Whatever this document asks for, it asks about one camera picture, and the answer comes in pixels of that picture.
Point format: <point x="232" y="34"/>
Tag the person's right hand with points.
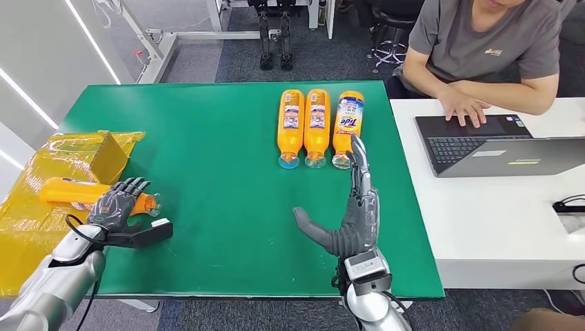
<point x="461" y="106"/>

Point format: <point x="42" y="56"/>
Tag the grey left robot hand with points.
<point x="112" y="208"/>

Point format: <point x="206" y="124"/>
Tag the orange detergent bottle clear cap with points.
<point x="346" y="119"/>
<point x="316" y="132"/>
<point x="68" y="192"/>

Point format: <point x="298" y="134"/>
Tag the person's left forearm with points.
<point x="512" y="93"/>

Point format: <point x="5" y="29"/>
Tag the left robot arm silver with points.
<point x="50" y="283"/>

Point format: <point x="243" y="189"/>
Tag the person's right forearm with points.
<point x="422" y="75"/>

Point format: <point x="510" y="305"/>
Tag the orange detergent bottle bluish cap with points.
<point x="290" y="132"/>

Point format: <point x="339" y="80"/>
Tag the grey laptop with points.
<point x="470" y="146"/>

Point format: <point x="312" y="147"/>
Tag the yellow cardboard box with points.
<point x="108" y="157"/>

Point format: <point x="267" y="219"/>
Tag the person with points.
<point x="480" y="41"/>

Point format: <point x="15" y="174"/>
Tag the yellow transparent plastic wrap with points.
<point x="32" y="256"/>

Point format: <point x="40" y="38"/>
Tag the black office chair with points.
<point x="391" y="27"/>

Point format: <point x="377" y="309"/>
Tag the white desk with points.
<point x="493" y="219"/>

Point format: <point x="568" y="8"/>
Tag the black power strip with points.
<point x="569" y="206"/>

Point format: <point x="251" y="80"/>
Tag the black silver humanoid robot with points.
<point x="265" y="36"/>

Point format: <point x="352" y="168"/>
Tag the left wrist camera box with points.
<point x="146" y="235"/>

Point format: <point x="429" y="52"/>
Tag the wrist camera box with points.
<point x="146" y="235"/>
<point x="365" y="272"/>

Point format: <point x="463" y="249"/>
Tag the white metal gantry frame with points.
<point x="157" y="45"/>

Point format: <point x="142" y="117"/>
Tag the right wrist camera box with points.
<point x="365" y="272"/>

